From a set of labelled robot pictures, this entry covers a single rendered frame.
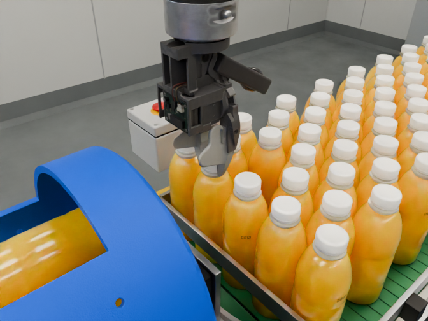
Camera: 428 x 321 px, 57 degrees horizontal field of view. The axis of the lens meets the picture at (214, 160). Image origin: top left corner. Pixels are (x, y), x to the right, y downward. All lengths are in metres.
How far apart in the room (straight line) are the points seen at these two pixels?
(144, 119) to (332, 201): 0.38
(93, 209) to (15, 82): 3.01
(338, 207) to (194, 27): 0.29
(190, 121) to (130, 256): 0.22
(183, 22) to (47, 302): 0.32
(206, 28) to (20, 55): 2.86
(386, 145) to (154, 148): 0.40
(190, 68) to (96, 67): 3.03
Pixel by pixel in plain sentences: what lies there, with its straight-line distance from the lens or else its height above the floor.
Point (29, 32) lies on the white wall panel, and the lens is 3.27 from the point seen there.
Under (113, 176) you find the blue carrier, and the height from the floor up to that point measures 1.23.
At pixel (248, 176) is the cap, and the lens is 0.58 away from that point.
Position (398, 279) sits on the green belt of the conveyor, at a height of 0.90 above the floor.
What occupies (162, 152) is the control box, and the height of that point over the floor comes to 1.04.
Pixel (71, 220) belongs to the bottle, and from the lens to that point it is 0.46.
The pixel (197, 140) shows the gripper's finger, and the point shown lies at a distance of 0.61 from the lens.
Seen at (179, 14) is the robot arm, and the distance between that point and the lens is 0.47.
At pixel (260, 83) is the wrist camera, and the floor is 1.22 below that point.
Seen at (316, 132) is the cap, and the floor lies 1.11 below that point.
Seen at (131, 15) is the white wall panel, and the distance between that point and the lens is 3.55.
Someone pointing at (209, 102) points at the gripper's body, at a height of 1.22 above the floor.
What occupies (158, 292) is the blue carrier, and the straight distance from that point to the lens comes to 0.34.
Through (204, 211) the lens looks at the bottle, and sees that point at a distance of 0.64.
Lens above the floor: 1.44
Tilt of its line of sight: 34 degrees down
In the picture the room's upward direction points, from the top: straight up
